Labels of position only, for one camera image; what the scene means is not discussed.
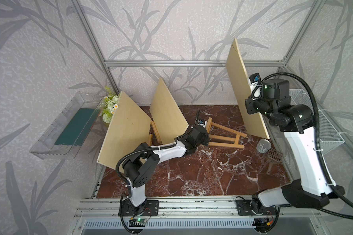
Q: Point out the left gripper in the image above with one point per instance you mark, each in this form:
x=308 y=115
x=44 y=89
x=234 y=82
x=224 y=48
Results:
x=206 y=139

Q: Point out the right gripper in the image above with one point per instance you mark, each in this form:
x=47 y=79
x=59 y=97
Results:
x=250 y=107

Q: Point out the wooden easel frame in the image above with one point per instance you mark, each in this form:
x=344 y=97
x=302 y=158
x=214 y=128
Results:
x=156 y=132
x=150 y=139
x=222 y=141

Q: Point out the wooden board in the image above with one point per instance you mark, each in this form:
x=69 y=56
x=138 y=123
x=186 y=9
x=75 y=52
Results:
x=129 y=127
x=238 y=76
x=169 y=120

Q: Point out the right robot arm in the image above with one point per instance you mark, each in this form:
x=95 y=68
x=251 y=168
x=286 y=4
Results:
x=300 y=124

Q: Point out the metal tin can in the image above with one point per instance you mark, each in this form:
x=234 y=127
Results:
x=263 y=146

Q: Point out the potted artificial flowers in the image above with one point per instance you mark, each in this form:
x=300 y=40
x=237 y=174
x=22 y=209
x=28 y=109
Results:
x=111 y=105

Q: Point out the green mat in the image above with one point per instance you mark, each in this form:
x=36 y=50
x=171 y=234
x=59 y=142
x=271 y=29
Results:
x=78 y=128

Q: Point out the clear acrylic shelf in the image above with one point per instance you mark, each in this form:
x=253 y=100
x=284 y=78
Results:
x=45 y=147

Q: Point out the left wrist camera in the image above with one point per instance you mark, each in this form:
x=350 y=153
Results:
x=202 y=122

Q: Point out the aluminium frame crossbar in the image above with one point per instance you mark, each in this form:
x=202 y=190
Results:
x=190 y=63

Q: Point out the white wire basket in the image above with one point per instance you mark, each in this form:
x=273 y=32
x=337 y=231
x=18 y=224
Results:
x=330 y=137

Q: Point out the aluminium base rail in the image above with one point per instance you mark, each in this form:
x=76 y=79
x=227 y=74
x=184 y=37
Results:
x=169 y=207

